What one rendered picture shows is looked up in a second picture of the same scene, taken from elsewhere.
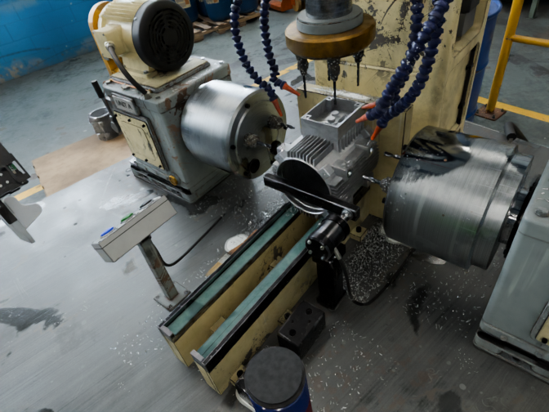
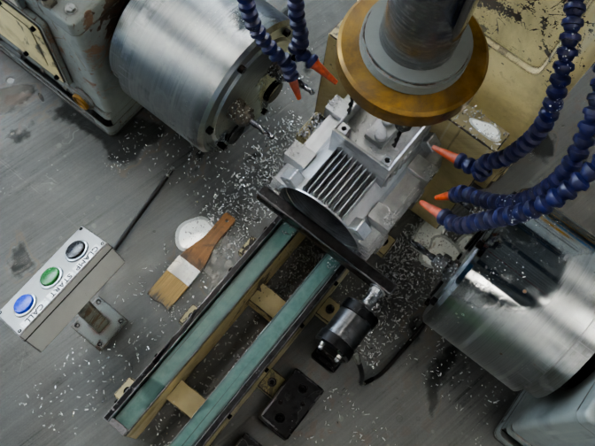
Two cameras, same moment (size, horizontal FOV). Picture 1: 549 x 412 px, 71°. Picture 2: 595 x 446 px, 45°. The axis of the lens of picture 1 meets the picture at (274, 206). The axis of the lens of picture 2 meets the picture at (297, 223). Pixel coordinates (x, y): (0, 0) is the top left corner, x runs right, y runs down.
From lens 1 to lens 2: 0.60 m
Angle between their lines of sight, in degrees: 31
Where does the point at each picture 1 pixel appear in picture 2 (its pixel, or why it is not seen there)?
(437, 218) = (492, 353)
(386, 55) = (492, 24)
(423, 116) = (521, 117)
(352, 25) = (450, 84)
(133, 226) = (65, 300)
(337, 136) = (386, 177)
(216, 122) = (183, 88)
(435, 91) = not seen: hidden behind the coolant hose
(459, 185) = (530, 332)
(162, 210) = (105, 265)
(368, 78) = not seen: hidden behind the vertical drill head
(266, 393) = not seen: outside the picture
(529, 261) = (577, 433)
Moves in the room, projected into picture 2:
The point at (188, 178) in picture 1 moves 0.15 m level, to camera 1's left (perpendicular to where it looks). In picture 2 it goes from (110, 107) to (23, 114)
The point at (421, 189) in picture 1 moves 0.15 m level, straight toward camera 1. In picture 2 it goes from (484, 318) to (452, 426)
